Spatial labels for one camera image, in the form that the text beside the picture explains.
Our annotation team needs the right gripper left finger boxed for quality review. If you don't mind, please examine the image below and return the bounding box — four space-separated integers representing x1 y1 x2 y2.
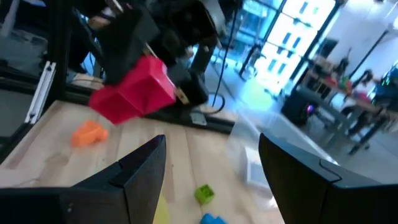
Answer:
0 134 167 224

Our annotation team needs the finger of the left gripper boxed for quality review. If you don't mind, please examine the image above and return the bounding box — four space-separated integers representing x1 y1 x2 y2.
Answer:
169 67 209 106
99 6 161 85

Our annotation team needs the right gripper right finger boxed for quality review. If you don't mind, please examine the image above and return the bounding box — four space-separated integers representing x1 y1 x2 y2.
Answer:
258 133 398 224

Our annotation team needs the tall red toy brick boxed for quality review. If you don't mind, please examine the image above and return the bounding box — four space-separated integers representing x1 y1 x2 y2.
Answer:
88 55 177 125

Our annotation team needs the blue white card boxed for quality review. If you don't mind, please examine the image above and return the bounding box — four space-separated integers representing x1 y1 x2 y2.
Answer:
245 146 271 187

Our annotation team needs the orange toy block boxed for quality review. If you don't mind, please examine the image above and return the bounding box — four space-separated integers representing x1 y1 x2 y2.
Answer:
70 120 109 148

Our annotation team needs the small olive green brick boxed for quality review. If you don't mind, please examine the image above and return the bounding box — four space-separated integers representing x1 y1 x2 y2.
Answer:
194 184 216 205

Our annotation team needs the black bin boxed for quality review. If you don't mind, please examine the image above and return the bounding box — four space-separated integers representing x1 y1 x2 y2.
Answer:
281 89 324 126

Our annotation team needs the blue toy brick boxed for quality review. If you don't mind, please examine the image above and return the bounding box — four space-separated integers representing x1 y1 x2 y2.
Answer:
199 213 229 224

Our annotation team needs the background work table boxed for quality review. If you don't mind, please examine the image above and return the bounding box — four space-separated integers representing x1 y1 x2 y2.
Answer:
295 83 398 156

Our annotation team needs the person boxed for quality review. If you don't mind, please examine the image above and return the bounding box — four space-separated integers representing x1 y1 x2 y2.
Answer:
345 68 379 138

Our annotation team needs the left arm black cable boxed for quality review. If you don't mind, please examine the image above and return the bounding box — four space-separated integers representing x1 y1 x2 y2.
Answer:
201 0 240 114

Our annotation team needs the silver aluminium bracket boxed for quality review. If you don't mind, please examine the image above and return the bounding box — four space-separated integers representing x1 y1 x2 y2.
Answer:
24 60 57 125

